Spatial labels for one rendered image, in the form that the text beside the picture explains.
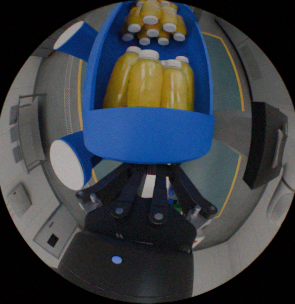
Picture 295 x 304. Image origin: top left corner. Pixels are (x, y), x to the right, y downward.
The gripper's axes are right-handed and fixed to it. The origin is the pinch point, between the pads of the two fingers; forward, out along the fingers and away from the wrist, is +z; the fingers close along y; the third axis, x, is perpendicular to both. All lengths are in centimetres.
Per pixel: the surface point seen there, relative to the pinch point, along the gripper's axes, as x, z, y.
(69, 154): -7.4, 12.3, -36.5
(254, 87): 79, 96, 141
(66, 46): 61, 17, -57
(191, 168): -61, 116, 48
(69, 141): -2.3, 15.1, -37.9
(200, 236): -49, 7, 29
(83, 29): 72, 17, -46
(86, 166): -13.6, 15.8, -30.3
